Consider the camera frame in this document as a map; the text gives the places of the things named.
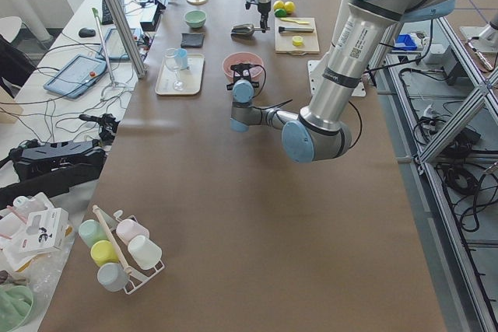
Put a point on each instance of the light blue plastic cup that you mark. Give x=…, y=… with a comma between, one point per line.
x=182, y=58

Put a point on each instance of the blue teach pendant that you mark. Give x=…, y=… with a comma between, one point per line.
x=75, y=78
x=115, y=48

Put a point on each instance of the white wire cup rack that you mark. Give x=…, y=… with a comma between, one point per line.
x=137, y=276

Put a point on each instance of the aluminium frame post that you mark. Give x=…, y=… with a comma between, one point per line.
x=127, y=39

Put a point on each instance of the green cup on rack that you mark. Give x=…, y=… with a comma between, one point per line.
x=91, y=232

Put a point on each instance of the white cup on rack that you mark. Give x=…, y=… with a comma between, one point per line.
x=145, y=252

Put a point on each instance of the pink cup on rack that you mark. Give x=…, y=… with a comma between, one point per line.
x=128, y=229

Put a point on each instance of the grey cup on rack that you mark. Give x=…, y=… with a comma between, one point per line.
x=112, y=276

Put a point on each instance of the cream rabbit serving tray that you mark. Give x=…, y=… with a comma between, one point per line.
x=191, y=77

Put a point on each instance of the clear wine glass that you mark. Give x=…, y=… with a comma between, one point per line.
x=173, y=64

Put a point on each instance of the green bowl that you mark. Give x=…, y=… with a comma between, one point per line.
x=195, y=18

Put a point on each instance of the green lime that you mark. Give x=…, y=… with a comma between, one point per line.
x=279, y=13

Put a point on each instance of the lower yellow lemon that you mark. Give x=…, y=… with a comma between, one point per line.
x=278, y=5

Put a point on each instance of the upper yellow lemon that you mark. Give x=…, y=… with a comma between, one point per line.
x=289, y=7

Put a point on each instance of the pink bowl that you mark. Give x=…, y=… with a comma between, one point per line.
x=246, y=58

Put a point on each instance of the stainless steel ice scoop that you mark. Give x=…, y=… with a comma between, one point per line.
x=244, y=30

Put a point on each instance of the half lemon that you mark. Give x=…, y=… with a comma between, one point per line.
x=297, y=40

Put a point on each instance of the wooden cutting board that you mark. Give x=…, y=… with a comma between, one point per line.
x=283, y=41

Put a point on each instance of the black computer mouse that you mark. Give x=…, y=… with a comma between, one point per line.
x=86, y=32

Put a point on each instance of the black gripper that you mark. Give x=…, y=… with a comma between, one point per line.
x=240, y=74
x=264, y=8

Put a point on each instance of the yellow plastic knife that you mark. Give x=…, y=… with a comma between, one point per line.
x=296, y=21

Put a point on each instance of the folded grey cloth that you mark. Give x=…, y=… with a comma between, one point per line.
x=192, y=40

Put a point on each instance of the yellow cup on rack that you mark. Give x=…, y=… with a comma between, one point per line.
x=102, y=252

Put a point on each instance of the yellow lemon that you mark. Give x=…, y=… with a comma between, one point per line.
x=289, y=7
x=278, y=5

